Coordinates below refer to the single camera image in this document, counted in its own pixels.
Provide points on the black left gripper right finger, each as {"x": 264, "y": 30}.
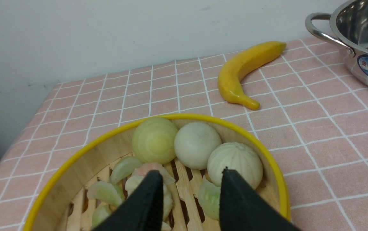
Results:
{"x": 242, "y": 209}

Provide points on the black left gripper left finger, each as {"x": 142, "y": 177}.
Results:
{"x": 142, "y": 210}

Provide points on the yellow-rimmed bamboo steamer basket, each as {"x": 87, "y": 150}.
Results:
{"x": 63, "y": 205}

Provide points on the stainless steel pot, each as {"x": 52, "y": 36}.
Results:
{"x": 346, "y": 28}

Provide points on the white dumpling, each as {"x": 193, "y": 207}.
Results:
{"x": 133, "y": 182}

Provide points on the pale green dumpling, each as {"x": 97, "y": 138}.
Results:
{"x": 123, "y": 168}
{"x": 209, "y": 199}
{"x": 106, "y": 192}

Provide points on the pink-tinted dumpling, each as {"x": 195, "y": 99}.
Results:
{"x": 146, "y": 167}

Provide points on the pleated white steamed bun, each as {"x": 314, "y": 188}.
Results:
{"x": 236, "y": 156}

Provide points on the yellowish round steamed bun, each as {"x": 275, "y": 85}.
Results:
{"x": 153, "y": 140}

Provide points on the smooth white steamed bun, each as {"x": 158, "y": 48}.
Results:
{"x": 194, "y": 144}

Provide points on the pink checkered tablecloth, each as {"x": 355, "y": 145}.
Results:
{"x": 313, "y": 119}

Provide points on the yellow plastic banana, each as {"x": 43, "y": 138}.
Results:
{"x": 239, "y": 66}

